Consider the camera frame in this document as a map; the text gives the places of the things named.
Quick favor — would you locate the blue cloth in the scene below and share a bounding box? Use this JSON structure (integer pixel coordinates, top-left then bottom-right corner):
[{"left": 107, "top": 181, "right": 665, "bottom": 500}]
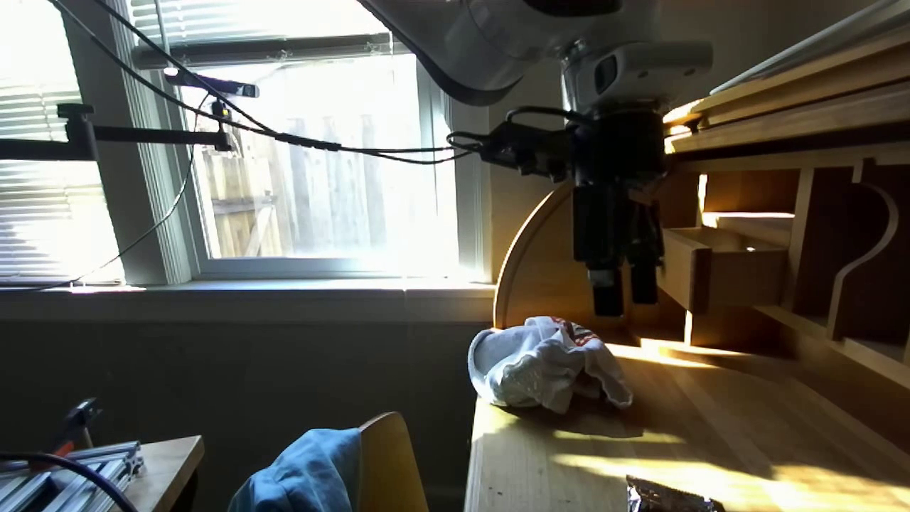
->
[{"left": 227, "top": 427, "right": 364, "bottom": 512}]

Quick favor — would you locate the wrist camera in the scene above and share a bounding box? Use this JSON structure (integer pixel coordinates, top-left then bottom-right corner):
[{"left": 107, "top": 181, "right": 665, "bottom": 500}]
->
[{"left": 481, "top": 118, "right": 574, "bottom": 181}]

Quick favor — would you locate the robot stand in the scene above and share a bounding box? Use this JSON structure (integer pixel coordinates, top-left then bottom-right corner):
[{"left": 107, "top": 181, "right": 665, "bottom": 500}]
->
[{"left": 0, "top": 434, "right": 205, "bottom": 512}]

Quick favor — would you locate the wooden drawer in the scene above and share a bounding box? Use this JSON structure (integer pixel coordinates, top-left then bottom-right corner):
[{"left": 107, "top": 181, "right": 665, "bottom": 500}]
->
[{"left": 657, "top": 226, "right": 791, "bottom": 315}]

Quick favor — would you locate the wooden fence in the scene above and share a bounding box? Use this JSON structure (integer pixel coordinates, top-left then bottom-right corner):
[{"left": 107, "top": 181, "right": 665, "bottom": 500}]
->
[{"left": 191, "top": 114, "right": 399, "bottom": 258}]

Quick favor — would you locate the silver foil wrapper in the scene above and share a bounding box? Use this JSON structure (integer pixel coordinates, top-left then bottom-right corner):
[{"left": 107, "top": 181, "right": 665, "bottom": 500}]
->
[{"left": 625, "top": 474, "right": 727, "bottom": 512}]

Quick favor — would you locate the window with raised blind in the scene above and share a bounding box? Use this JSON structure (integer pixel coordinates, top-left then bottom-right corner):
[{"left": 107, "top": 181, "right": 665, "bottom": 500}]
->
[{"left": 127, "top": 0, "right": 493, "bottom": 282}]

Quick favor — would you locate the wooden chair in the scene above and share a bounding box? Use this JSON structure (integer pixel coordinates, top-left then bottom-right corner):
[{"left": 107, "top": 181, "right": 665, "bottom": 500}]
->
[{"left": 358, "top": 411, "right": 432, "bottom": 512}]

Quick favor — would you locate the wooden desk hutch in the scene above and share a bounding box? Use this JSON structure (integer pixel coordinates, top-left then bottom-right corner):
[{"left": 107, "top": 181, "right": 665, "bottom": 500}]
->
[{"left": 493, "top": 20, "right": 910, "bottom": 432}]

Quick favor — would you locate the crumpled white cloth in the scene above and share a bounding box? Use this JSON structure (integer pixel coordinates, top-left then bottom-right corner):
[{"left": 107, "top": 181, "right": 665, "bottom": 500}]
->
[{"left": 467, "top": 316, "right": 634, "bottom": 415}]

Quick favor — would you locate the camera on mount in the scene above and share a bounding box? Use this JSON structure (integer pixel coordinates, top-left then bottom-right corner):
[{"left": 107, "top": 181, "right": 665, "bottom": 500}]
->
[{"left": 0, "top": 67, "right": 261, "bottom": 163}]

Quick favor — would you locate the clamp with orange handle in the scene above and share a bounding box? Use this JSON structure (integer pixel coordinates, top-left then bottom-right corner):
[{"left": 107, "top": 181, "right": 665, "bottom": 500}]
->
[{"left": 51, "top": 398, "right": 105, "bottom": 457}]

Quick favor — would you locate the window with closed blind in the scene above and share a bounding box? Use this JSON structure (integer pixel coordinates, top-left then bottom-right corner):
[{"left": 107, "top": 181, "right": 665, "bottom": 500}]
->
[{"left": 0, "top": 0, "right": 127, "bottom": 287}]

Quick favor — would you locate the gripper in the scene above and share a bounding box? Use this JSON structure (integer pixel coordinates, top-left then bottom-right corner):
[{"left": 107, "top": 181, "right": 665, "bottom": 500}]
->
[{"left": 569, "top": 105, "right": 670, "bottom": 318}]

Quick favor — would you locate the thin black cable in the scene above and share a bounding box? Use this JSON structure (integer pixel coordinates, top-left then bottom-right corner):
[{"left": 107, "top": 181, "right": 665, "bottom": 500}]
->
[{"left": 0, "top": 92, "right": 214, "bottom": 291}]

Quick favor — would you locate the thick black cable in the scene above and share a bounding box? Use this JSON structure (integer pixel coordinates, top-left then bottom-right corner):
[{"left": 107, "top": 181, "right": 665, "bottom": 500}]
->
[{"left": 0, "top": 451, "right": 141, "bottom": 512}]

